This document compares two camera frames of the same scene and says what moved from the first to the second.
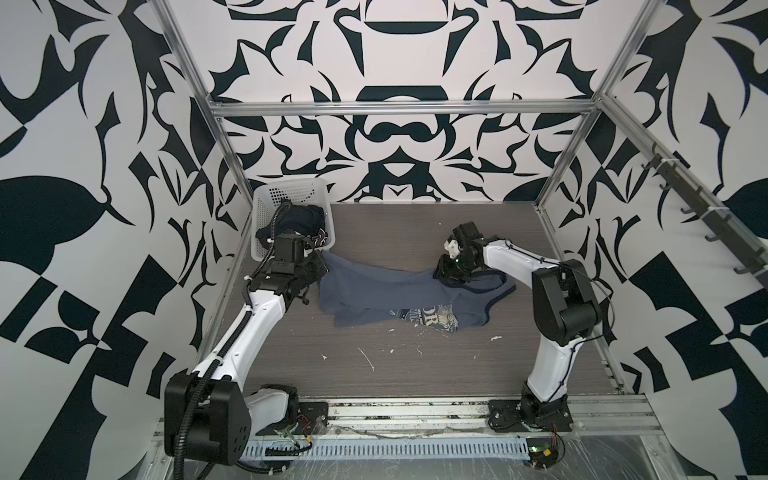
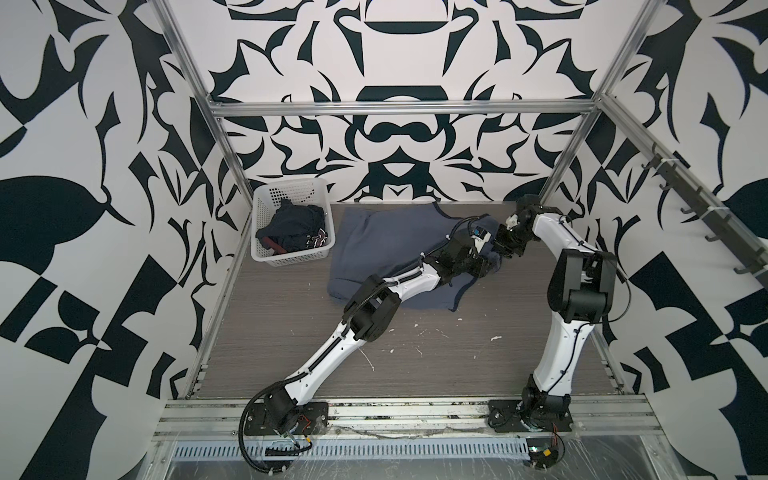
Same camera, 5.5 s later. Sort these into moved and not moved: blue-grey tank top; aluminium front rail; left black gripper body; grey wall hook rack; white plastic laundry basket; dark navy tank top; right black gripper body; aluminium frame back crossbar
Moved: left black gripper body; blue-grey tank top; right black gripper body
Not moved: grey wall hook rack; dark navy tank top; white plastic laundry basket; aluminium front rail; aluminium frame back crossbar
